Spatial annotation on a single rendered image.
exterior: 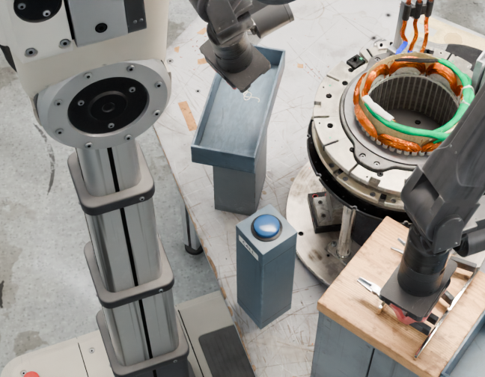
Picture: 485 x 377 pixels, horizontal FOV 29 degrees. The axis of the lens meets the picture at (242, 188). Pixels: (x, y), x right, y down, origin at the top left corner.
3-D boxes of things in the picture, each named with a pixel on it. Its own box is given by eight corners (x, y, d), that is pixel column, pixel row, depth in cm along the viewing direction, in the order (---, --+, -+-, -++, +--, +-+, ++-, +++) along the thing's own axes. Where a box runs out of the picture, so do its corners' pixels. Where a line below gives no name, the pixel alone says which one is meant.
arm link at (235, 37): (198, 19, 135) (216, 51, 133) (239, -3, 135) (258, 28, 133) (206, 38, 141) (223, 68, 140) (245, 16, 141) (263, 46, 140)
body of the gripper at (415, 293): (456, 270, 125) (466, 241, 119) (419, 325, 121) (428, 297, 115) (415, 247, 128) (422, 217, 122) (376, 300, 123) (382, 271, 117)
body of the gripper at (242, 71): (229, 25, 148) (223, 6, 141) (272, 67, 146) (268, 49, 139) (199, 52, 148) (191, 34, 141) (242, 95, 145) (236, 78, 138)
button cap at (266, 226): (269, 212, 147) (269, 209, 146) (284, 229, 145) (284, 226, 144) (248, 225, 145) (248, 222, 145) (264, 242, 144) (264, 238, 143)
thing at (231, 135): (228, 139, 188) (226, 40, 165) (280, 149, 187) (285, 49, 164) (197, 239, 174) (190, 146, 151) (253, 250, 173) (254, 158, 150)
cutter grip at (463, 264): (475, 268, 136) (477, 263, 134) (474, 273, 135) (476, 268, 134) (448, 259, 137) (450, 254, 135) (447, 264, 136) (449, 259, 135)
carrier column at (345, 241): (352, 253, 170) (364, 187, 153) (345, 262, 169) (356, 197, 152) (341, 246, 171) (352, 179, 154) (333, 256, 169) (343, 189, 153)
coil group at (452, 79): (459, 90, 153) (463, 72, 149) (453, 96, 152) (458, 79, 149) (426, 73, 155) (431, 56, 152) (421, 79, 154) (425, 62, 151)
